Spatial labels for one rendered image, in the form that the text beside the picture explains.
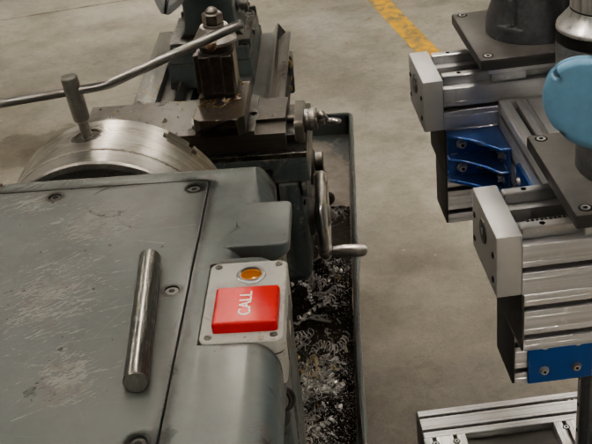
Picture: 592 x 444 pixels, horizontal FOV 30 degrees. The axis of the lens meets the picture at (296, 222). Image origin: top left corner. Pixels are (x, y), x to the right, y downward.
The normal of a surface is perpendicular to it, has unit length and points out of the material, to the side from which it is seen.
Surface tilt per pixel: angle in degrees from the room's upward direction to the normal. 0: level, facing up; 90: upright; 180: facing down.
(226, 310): 0
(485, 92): 90
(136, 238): 0
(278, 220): 0
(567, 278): 90
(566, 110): 97
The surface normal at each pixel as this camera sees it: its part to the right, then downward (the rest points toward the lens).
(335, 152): -0.09, -0.86
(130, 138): 0.17, -0.85
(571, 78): -0.49, 0.58
